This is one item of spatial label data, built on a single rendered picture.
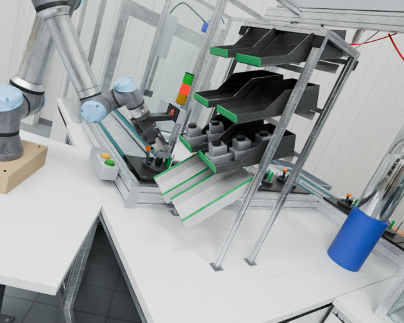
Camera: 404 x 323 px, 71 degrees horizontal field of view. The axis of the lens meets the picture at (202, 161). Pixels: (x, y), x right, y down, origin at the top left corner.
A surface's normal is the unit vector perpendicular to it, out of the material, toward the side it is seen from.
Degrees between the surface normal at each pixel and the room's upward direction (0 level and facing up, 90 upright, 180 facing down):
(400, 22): 90
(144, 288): 0
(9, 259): 0
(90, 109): 94
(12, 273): 0
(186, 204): 45
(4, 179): 90
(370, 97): 90
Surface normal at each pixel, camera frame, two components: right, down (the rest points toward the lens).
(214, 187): -0.37, -0.77
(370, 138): 0.07, 0.33
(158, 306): 0.35, -0.89
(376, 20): -0.79, -0.11
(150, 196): 0.51, 0.44
